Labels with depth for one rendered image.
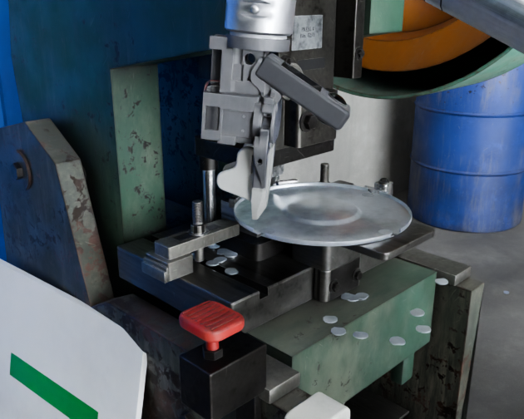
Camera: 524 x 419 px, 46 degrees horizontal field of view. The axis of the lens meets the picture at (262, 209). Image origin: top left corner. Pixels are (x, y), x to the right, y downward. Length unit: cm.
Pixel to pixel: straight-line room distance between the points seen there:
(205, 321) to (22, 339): 69
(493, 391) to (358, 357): 105
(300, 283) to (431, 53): 52
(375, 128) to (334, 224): 246
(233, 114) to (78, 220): 54
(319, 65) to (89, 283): 56
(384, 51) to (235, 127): 66
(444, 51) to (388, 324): 52
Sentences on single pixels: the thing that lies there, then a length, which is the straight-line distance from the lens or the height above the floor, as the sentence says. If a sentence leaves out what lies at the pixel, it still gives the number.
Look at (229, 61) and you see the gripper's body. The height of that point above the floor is 105.
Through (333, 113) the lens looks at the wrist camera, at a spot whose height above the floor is 100.
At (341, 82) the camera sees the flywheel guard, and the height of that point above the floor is 94.
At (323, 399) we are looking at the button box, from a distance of 85.
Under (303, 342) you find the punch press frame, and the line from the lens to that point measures 93.
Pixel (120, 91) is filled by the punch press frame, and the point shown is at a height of 97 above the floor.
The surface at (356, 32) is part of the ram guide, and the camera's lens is 104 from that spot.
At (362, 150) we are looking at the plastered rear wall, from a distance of 335.
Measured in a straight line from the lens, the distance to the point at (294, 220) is 99.
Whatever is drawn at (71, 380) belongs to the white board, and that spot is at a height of 44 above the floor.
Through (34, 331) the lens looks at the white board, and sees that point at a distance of 133.
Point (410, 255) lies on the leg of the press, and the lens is 124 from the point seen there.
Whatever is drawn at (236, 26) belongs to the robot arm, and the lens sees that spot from 68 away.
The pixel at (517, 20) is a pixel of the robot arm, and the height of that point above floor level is 110.
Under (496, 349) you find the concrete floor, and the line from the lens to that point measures 225.
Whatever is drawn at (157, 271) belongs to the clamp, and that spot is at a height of 72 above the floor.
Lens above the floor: 113
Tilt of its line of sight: 20 degrees down
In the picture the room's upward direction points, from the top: straight up
